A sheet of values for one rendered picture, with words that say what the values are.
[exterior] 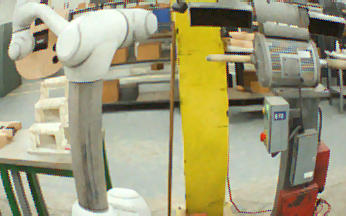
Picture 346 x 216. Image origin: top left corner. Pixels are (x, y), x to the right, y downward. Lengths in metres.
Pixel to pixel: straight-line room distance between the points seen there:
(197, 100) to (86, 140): 1.92
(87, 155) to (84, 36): 0.31
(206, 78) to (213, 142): 0.38
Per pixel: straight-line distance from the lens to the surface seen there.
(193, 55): 3.04
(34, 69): 2.04
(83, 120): 1.20
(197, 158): 3.18
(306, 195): 2.24
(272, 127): 1.90
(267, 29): 2.12
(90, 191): 1.28
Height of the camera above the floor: 1.54
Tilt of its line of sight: 13 degrees down
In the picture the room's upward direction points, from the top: 3 degrees counter-clockwise
